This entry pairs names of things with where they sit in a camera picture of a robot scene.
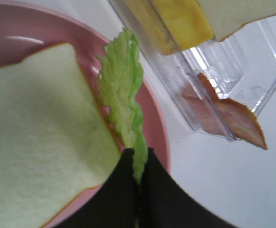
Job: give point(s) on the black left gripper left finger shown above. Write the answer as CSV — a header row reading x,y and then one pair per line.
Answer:
x,y
113,206

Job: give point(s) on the clear right plastic container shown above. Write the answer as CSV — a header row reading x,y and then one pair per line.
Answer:
x,y
241,68

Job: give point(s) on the green lettuce leaf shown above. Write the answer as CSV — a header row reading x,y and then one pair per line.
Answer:
x,y
119,81

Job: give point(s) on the bacon strip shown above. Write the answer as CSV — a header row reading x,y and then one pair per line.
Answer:
x,y
240,120

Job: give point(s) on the bread slice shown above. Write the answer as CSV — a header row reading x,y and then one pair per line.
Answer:
x,y
228,16
54,142

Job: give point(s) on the yellow cheese slice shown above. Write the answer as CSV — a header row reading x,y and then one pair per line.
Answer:
x,y
184,19

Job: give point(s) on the standing bread slice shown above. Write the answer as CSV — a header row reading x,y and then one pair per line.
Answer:
x,y
228,16

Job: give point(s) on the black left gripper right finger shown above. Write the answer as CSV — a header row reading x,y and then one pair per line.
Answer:
x,y
165,204

